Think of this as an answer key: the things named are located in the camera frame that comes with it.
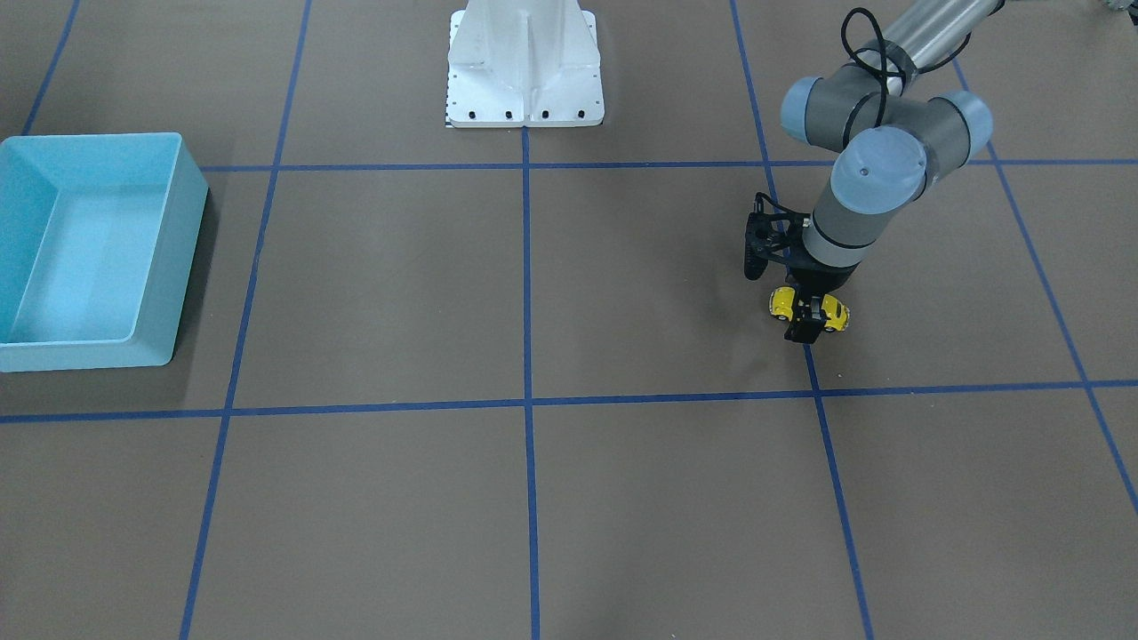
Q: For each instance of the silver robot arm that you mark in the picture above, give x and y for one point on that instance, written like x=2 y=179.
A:
x=890 y=149

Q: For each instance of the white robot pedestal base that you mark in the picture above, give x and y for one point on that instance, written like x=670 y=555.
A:
x=524 y=64

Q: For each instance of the yellow beetle toy car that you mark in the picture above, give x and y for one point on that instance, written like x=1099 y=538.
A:
x=779 y=306

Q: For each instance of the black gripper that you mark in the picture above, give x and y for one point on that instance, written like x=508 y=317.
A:
x=822 y=276

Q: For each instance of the light blue plastic bin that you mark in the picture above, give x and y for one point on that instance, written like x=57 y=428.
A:
x=98 y=237

